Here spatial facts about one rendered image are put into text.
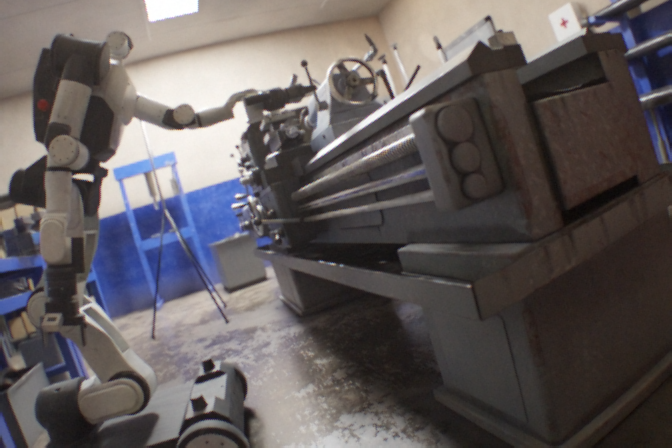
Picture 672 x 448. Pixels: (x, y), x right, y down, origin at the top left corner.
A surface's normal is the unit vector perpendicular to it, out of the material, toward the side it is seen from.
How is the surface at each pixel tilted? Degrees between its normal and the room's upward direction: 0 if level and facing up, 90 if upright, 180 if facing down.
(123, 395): 90
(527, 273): 90
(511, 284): 90
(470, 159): 90
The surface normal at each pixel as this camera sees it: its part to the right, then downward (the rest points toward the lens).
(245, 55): 0.32, -0.11
